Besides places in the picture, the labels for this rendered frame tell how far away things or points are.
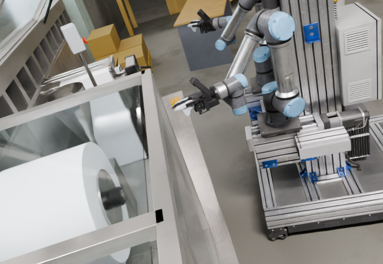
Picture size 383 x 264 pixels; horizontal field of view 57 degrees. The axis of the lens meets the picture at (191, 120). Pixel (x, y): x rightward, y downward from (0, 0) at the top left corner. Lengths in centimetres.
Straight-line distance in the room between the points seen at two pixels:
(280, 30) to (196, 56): 341
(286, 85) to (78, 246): 139
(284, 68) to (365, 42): 51
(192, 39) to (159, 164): 431
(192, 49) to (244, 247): 311
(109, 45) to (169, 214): 504
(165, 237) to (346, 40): 168
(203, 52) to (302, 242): 316
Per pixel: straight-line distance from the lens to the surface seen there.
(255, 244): 251
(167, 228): 51
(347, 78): 213
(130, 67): 161
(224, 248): 137
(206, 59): 498
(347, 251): 244
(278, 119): 198
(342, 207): 235
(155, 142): 69
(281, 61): 172
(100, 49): 555
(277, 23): 162
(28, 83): 177
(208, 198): 156
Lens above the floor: 196
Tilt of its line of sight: 30 degrees down
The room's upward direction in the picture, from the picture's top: 19 degrees counter-clockwise
